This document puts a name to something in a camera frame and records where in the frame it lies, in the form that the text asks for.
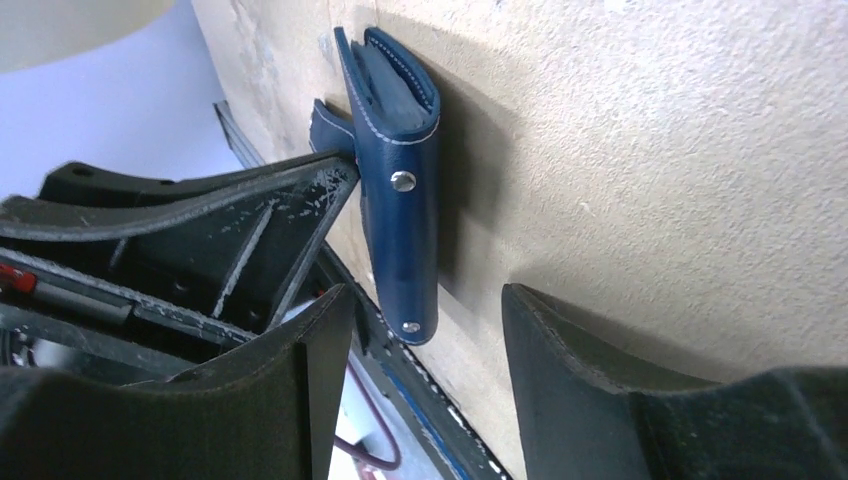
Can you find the white cylindrical container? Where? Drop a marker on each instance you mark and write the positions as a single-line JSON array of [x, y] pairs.
[[36, 32]]

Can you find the blue leather card holder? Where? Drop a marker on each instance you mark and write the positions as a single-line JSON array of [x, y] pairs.
[[393, 134]]

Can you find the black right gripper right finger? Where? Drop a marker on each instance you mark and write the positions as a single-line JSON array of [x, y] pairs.
[[589, 410]]

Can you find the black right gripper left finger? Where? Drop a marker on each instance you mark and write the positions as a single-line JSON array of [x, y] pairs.
[[265, 410]]

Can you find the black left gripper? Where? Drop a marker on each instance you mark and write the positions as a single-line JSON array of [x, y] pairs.
[[125, 279]]

